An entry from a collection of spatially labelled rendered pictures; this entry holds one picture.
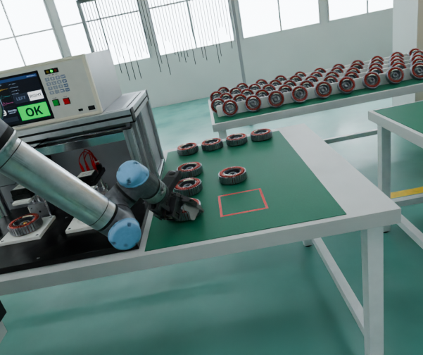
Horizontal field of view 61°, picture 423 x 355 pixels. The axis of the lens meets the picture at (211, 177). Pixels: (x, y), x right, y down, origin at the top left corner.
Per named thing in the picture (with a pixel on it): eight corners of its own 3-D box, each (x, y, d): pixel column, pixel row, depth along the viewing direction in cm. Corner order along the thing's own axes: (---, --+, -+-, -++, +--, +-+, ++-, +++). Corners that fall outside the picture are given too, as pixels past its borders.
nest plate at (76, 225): (108, 226, 122) (107, 222, 122) (65, 234, 123) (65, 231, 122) (117, 206, 136) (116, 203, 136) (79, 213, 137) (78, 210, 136)
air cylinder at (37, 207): (51, 213, 141) (46, 201, 139) (32, 217, 141) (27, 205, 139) (55, 208, 146) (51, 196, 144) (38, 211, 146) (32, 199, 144)
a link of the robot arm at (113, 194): (90, 225, 89) (122, 193, 89) (85, 206, 98) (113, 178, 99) (113, 241, 93) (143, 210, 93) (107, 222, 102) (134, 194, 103)
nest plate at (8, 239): (40, 239, 123) (39, 235, 123) (-2, 246, 124) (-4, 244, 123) (55, 218, 137) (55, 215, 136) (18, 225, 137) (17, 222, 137)
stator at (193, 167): (193, 179, 151) (191, 172, 149) (173, 177, 157) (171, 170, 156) (207, 169, 159) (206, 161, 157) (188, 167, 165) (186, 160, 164)
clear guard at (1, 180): (15, 184, 106) (8, 165, 104) (-61, 198, 107) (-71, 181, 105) (55, 150, 136) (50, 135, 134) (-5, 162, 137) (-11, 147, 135)
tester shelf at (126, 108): (134, 121, 126) (130, 108, 125) (-49, 157, 129) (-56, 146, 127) (149, 98, 167) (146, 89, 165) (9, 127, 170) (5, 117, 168)
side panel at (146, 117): (160, 184, 153) (140, 111, 141) (153, 186, 154) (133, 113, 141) (165, 162, 179) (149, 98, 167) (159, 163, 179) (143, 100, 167)
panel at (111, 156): (156, 181, 152) (137, 113, 140) (7, 210, 154) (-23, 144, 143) (156, 180, 153) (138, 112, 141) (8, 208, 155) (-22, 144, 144)
